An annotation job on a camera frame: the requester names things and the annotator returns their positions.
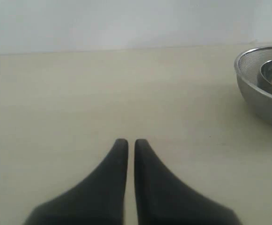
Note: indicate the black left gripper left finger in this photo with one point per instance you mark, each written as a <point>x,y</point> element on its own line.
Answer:
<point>96,200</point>

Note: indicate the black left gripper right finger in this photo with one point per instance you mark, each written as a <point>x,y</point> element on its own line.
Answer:
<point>163,199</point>

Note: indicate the stainless steel mesh colander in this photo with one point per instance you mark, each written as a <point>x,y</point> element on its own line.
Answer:
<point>247,65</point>

